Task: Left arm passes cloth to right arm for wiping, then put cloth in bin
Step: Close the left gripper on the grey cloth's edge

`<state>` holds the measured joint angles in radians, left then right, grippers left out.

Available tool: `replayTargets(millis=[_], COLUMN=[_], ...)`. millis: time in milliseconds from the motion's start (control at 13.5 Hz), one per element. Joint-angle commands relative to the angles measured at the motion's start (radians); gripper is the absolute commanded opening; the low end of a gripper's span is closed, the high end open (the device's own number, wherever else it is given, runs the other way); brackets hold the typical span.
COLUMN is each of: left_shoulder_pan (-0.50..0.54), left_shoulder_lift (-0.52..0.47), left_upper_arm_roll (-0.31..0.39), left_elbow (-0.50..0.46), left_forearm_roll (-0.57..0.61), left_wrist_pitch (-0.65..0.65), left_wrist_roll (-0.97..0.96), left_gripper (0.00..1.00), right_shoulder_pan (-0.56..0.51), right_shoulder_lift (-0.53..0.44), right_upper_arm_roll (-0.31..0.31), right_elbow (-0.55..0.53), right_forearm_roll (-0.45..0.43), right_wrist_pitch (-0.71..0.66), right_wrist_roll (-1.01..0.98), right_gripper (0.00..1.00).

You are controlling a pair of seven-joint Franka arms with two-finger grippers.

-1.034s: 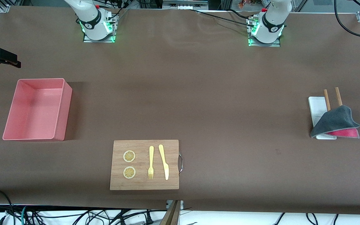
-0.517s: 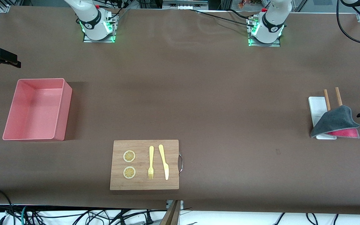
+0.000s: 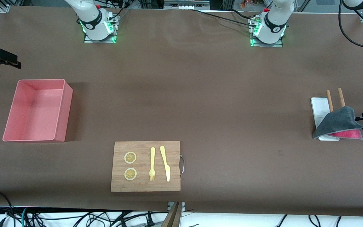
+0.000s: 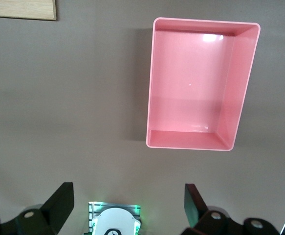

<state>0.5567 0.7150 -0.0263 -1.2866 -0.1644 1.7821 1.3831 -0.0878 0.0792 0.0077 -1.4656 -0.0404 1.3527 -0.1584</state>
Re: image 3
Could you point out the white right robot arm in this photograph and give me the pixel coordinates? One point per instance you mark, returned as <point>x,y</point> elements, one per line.
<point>91,19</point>

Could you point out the yellow lemon slice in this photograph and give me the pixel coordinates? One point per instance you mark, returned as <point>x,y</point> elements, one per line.
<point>130,174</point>
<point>130,157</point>

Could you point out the white rectangular tray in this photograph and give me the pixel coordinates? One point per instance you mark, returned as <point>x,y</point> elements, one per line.
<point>319,110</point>

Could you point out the grey and red cloth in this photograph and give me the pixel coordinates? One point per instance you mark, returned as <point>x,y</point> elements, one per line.
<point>339,121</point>

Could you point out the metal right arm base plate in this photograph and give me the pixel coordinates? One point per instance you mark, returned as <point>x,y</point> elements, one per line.
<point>106,41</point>

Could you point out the pink plastic bin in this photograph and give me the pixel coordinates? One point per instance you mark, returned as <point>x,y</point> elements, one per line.
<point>33,110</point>

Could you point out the yellow plastic fork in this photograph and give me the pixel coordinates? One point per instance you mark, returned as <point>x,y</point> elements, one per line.
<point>152,157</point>

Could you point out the yellow plastic knife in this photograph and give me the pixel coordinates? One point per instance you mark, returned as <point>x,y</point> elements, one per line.
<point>165,164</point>

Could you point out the brown wooden plank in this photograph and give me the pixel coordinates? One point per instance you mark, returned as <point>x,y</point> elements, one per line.
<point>172,217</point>

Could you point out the wooden cutting board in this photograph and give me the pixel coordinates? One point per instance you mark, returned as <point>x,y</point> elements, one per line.
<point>143,184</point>

